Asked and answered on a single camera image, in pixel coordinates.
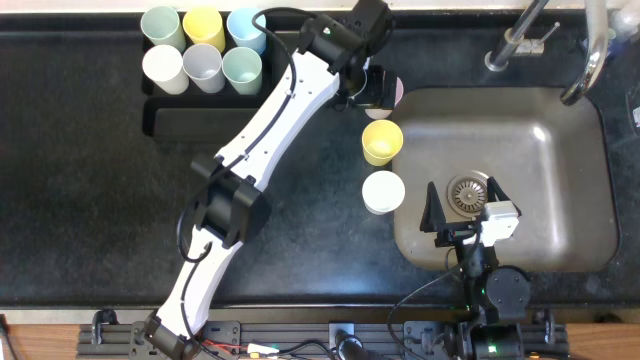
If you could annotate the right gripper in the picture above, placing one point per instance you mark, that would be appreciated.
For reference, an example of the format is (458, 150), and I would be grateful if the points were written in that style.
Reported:
(457, 234)

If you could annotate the white cup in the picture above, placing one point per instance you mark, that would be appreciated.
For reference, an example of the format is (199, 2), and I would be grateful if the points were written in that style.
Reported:
(165, 69)
(383, 192)

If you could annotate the yellow cup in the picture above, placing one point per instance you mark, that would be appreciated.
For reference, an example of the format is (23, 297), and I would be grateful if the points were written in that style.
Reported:
(382, 142)
(204, 27)

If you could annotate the pink cup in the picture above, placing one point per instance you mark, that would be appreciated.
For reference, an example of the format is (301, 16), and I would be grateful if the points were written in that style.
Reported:
(378, 114)

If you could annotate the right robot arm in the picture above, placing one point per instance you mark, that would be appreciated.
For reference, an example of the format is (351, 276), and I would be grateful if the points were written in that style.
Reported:
(509, 290)

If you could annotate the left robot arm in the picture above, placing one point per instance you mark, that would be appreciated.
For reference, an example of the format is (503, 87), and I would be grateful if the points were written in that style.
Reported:
(300, 95)

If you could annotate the steel sink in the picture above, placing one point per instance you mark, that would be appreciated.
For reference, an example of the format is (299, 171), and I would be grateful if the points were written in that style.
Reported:
(550, 175)

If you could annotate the steel tap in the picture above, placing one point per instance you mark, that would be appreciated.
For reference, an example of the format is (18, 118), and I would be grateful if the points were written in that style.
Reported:
(595, 50)

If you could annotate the green cup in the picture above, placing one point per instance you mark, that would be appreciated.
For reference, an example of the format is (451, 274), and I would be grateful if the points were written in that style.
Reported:
(242, 71)
(162, 27)

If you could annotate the black tray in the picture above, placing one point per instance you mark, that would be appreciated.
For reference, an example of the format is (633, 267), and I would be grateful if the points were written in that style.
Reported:
(200, 122)

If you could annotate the blue cup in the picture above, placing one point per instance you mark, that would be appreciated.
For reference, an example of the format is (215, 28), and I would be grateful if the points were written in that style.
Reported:
(246, 31)

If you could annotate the grey cup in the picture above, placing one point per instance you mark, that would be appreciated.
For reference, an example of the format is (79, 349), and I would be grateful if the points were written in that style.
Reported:
(203, 67)

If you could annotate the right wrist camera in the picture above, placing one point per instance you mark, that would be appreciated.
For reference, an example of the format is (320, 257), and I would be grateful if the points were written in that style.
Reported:
(496, 222)

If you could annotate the mounting rail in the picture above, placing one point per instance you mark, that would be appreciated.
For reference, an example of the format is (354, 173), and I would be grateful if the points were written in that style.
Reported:
(290, 337)

